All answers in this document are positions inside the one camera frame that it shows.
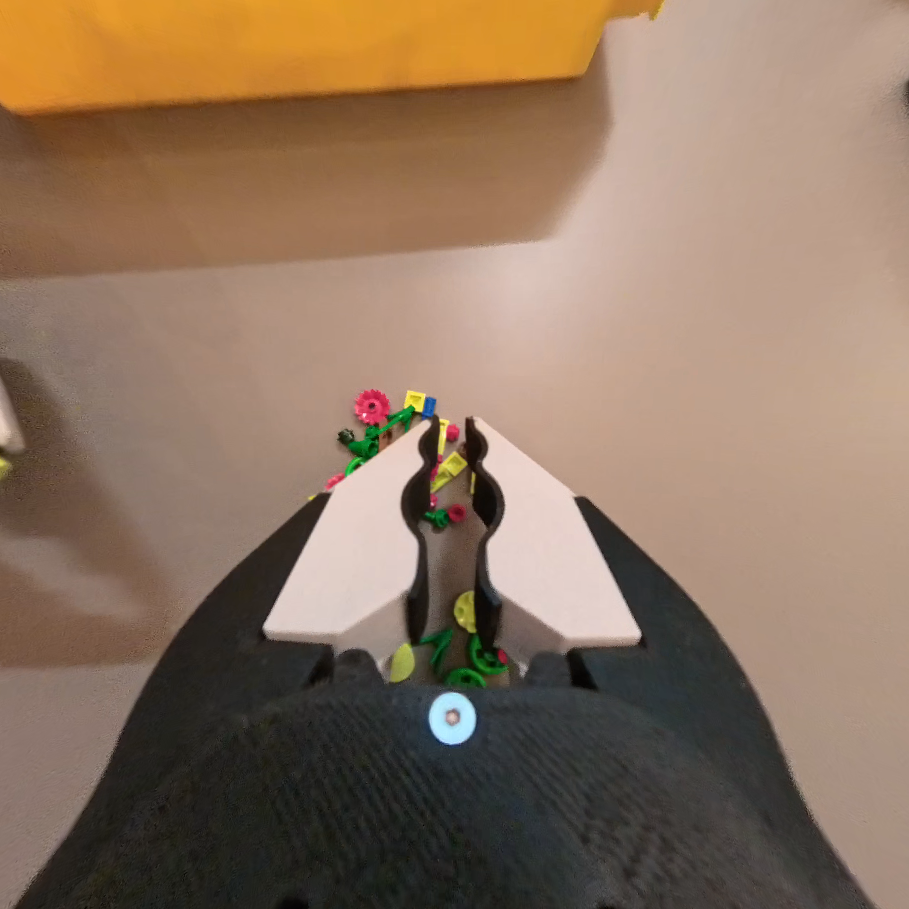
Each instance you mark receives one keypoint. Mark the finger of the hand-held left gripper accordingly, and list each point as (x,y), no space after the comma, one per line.
(10,419)

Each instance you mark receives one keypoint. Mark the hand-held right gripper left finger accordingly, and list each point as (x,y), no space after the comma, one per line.
(355,561)

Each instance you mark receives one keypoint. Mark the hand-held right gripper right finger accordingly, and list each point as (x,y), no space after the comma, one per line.
(554,561)

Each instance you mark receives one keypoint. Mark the heap of small flower pieces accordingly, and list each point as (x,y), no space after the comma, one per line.
(371,406)

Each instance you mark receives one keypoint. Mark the yellow plastic bin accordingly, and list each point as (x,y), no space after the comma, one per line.
(284,50)

